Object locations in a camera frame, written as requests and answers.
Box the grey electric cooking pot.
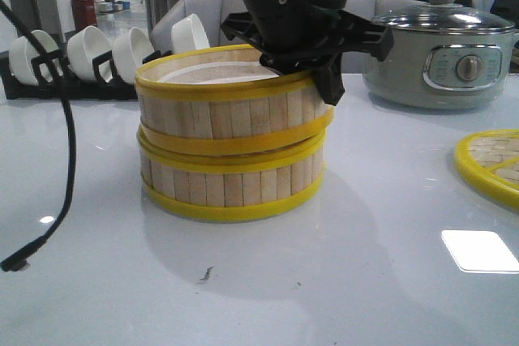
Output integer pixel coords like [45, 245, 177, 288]
[363, 29, 518, 109]

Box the middle grey chair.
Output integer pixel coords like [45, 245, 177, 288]
[341, 0, 424, 74]

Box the bamboo steamer basket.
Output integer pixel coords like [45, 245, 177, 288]
[135, 45, 333, 156]
[137, 130, 325, 223]

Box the left grey chair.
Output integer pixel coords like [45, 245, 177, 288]
[150, 0, 247, 53]

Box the woven bamboo steamer lid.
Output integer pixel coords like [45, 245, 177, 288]
[453, 129, 518, 211]

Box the glass pot lid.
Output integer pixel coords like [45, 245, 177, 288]
[373, 0, 515, 34]

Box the red bin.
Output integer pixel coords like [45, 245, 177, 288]
[71, 0, 97, 32]

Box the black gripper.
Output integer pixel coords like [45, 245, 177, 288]
[221, 11, 393, 106]

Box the black left cable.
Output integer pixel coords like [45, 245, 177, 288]
[0, 0, 78, 273]

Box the white bowl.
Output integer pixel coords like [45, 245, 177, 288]
[9, 30, 58, 86]
[112, 28, 155, 84]
[170, 14, 210, 53]
[66, 25, 112, 82]

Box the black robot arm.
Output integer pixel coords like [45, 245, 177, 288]
[221, 0, 393, 105]

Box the black bowl rack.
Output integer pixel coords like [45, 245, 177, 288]
[0, 41, 174, 101]

